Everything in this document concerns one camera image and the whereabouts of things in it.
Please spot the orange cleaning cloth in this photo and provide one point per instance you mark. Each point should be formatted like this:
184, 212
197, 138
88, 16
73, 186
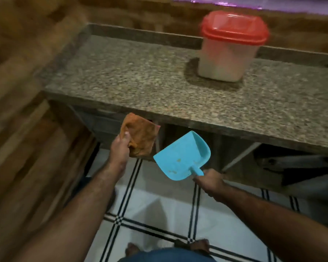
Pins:
142, 133

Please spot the person's left foot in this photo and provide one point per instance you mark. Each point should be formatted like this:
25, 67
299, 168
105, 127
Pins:
132, 248

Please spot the person's right hand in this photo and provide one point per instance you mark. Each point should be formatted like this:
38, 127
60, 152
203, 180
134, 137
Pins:
211, 184

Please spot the person's blue shirt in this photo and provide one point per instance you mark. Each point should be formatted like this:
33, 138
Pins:
166, 255

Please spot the white object in cabinet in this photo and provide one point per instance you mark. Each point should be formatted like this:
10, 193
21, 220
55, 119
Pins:
298, 160

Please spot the person's right foot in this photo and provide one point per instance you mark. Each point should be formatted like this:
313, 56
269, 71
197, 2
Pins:
196, 245

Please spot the pink film on sill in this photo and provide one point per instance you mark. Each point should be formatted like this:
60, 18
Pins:
289, 5

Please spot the person's foot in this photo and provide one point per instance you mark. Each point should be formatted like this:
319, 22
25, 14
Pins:
132, 248
196, 245

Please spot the person's left hand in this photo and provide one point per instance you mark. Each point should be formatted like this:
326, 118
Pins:
119, 155

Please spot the speckled granite countertop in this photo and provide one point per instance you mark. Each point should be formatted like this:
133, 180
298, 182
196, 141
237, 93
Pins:
125, 76

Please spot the person's left forearm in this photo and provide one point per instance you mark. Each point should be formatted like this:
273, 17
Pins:
76, 221

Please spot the person's right forearm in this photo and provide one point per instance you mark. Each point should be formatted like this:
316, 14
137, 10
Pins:
281, 229

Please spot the clear plastic container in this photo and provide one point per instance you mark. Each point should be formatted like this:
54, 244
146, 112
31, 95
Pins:
227, 62

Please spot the blue plastic dustpan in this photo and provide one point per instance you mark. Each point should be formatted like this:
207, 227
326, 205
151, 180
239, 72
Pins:
180, 155

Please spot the grey cabinet door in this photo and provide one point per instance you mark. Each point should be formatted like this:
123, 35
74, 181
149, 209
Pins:
98, 125
311, 191

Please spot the red plastic lid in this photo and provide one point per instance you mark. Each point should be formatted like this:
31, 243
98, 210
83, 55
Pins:
235, 27

